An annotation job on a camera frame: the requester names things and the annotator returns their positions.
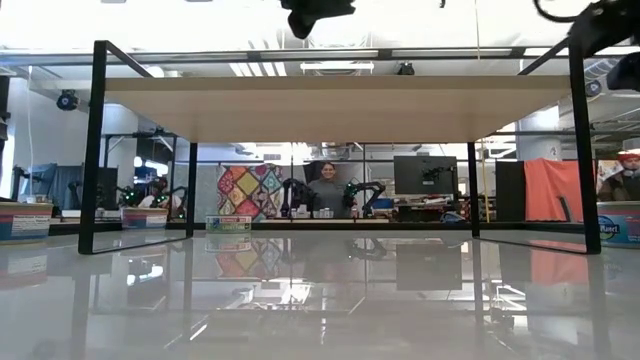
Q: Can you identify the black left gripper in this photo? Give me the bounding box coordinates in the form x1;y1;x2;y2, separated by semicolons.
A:
278;0;358;41

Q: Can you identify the silver-lidded tuna can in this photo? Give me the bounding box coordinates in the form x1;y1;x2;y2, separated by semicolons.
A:
596;200;640;246
205;214;253;235

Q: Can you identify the gold-lidded seafood can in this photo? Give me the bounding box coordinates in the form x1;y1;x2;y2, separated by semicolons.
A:
0;201;55;244
121;207;169;230

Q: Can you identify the white ceiling light fixture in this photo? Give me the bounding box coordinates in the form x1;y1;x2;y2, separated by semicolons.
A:
299;60;375;76

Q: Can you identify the person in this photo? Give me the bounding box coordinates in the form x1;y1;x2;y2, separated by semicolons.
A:
597;151;640;203
137;175;184;210
306;161;352;220

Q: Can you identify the colourful patchwork quilt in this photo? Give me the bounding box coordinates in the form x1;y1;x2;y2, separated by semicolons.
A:
215;163;285;222

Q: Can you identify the black computer monitor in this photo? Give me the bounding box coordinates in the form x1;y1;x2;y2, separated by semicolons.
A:
392;154;459;197

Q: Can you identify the wooden background table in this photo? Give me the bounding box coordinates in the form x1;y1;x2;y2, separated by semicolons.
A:
249;216;391;225

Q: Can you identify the black cabinet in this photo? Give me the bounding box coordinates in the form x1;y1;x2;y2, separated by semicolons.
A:
495;159;527;222

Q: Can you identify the orange cloth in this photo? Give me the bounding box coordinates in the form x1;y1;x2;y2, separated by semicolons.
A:
523;157;599;223

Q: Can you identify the blue-grey cloth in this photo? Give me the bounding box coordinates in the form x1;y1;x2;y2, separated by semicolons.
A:
19;163;85;211

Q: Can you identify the floral patterned cloth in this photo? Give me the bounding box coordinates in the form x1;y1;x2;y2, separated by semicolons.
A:
595;158;626;189

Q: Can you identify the wooden shelf black metal frame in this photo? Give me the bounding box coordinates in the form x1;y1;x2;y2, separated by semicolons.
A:
77;38;603;256

